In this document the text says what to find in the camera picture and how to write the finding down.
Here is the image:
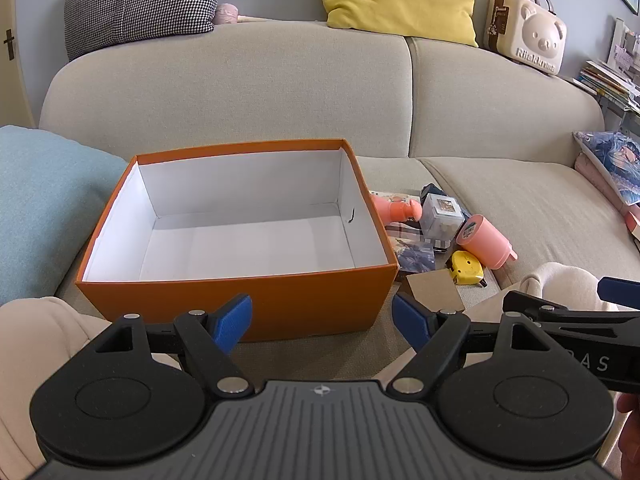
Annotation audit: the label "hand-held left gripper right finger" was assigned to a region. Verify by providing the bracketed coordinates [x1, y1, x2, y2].
[387, 291, 553, 397]

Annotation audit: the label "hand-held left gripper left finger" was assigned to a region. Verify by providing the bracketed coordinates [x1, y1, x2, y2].
[95, 294, 257, 398]

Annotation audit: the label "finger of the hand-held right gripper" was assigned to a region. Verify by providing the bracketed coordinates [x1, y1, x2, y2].
[597, 276, 640, 305]
[502, 290, 640, 328]

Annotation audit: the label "dark printed card box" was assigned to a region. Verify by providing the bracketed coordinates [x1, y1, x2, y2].
[392, 245, 436, 281]

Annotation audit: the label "orange cardboard box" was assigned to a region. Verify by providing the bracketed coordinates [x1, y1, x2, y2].
[75, 138, 400, 343]

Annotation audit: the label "yellow tape measure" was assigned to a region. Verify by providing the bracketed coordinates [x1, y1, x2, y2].
[451, 251, 488, 288]

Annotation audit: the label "pink cylindrical bottle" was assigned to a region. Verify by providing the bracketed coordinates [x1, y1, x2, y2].
[457, 214, 518, 271]

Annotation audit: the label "plaid case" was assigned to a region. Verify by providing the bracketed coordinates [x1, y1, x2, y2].
[385, 222, 426, 251]

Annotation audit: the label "pink pump bottle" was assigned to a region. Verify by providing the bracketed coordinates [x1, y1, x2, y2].
[369, 195, 425, 225]

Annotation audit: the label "person's right hand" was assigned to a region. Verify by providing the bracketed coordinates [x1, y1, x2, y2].
[616, 392, 640, 480]

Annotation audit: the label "brown cardboard piece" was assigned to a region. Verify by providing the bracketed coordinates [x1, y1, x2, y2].
[404, 269, 468, 313]

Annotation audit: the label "clear cube display box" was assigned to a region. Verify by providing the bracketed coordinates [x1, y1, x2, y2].
[419, 192, 471, 251]

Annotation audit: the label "blue printed pillow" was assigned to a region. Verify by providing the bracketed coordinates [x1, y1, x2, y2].
[572, 131, 640, 207]

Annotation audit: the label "person's cream trousers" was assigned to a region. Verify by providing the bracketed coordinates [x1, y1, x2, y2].
[0, 262, 613, 480]

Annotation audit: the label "stack of books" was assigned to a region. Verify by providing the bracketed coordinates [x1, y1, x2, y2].
[572, 17, 640, 111]

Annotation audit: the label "light blue cushion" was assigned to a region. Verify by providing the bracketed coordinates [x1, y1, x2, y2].
[0, 125, 128, 306]

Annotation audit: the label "beige sofa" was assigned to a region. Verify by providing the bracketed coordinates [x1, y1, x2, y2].
[39, 20, 640, 391]

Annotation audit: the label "cream bear suitcase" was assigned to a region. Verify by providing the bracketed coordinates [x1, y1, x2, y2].
[484, 0, 568, 77]

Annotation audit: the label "pink plush toy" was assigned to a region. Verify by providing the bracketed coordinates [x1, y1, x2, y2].
[212, 2, 261, 26]

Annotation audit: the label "houndstooth pillow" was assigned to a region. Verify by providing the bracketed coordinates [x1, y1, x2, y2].
[64, 0, 226, 61]

